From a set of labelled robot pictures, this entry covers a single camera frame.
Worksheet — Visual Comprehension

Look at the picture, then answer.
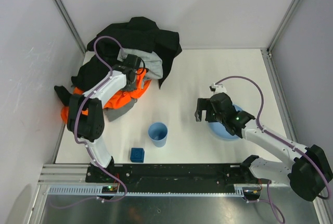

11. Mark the orange cloth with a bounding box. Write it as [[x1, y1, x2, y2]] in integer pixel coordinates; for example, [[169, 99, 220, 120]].
[[60, 68, 151, 123]]

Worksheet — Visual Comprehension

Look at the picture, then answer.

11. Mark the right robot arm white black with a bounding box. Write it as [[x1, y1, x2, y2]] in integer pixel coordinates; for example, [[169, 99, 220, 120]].
[[195, 93, 332, 202]]

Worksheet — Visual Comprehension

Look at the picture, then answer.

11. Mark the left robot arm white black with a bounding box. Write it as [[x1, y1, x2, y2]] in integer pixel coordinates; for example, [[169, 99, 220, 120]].
[[67, 54, 146, 168]]

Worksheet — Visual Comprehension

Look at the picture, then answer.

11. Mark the light grey cloth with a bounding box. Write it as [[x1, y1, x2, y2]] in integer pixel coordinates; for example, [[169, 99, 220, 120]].
[[117, 48, 163, 80]]

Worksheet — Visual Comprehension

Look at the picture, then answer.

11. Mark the black cloth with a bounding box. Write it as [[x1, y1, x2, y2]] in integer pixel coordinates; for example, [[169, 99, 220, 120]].
[[54, 17, 182, 106]]

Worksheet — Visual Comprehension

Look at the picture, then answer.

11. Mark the dark grey cloth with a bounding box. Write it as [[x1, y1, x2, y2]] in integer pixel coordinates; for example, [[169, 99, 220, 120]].
[[104, 86, 137, 122]]

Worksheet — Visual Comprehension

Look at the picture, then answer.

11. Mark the blue plastic bowl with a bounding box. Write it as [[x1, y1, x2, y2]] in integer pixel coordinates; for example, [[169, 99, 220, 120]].
[[208, 104, 245, 141]]

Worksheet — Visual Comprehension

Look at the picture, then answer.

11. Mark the blue plastic cup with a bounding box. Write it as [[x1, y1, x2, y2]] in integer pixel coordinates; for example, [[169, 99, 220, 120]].
[[148, 122, 168, 147]]

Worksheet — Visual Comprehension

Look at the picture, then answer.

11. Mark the blue cube block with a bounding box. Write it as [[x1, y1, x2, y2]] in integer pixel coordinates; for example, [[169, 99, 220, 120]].
[[130, 147, 145, 163]]

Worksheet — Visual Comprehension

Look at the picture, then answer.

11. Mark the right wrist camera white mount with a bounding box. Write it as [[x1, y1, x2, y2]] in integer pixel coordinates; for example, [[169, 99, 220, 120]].
[[209, 83, 227, 94]]

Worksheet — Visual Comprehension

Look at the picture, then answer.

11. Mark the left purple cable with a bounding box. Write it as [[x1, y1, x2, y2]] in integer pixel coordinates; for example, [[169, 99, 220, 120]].
[[49, 35, 129, 209]]

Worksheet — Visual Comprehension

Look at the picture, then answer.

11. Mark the purple cable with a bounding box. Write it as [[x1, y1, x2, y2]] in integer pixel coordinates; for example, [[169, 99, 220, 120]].
[[215, 75, 330, 224], [49, 35, 129, 209]]

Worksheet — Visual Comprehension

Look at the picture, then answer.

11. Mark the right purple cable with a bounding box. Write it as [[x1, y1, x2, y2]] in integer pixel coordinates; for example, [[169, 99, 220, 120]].
[[215, 75, 330, 224]]

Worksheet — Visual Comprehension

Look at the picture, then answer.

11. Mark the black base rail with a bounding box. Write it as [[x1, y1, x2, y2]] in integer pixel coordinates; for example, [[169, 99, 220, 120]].
[[85, 163, 261, 193]]

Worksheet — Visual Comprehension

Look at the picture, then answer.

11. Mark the left aluminium frame post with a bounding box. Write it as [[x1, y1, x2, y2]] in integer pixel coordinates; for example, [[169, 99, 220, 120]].
[[52, 0, 86, 55]]

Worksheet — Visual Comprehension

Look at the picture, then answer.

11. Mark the aluminium frame post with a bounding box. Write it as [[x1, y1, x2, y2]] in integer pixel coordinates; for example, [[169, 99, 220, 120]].
[[266, 0, 302, 56], [52, 0, 86, 55]]

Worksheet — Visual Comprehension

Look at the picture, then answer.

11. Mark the white slotted cable duct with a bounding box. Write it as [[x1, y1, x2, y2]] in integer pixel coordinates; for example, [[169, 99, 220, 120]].
[[48, 184, 250, 197]]

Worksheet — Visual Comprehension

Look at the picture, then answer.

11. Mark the right aluminium frame post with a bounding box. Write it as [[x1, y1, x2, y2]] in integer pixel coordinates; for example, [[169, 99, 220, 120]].
[[266, 0, 302, 56]]

